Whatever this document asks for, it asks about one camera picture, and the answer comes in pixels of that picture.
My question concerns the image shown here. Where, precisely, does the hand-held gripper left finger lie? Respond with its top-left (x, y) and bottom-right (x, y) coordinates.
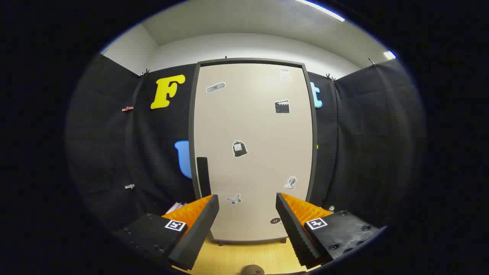
top-left (113, 194), bottom-right (220, 271)

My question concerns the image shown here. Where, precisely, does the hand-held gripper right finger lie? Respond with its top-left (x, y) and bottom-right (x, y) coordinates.
top-left (276, 192), bottom-right (382, 269)

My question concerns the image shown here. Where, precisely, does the black cabinet door handle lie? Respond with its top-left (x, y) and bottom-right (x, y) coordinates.
top-left (196, 157), bottom-right (212, 198)

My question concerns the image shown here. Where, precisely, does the dark grey shoe cabinet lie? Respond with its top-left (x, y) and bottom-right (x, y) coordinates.
top-left (188, 57), bottom-right (319, 245)

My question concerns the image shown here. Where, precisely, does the beige shoe cabinet door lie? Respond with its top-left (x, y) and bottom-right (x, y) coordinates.
top-left (193, 63), bottom-right (314, 242)

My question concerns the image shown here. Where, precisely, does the white spine book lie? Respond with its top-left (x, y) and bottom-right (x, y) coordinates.
top-left (165, 202), bottom-right (188, 215)

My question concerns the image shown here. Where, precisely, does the black backdrop cloth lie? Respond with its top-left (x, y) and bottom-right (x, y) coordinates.
top-left (65, 53), bottom-right (426, 237)

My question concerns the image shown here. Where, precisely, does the long ceiling light strip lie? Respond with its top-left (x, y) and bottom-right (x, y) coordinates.
top-left (294, 0), bottom-right (345, 22)

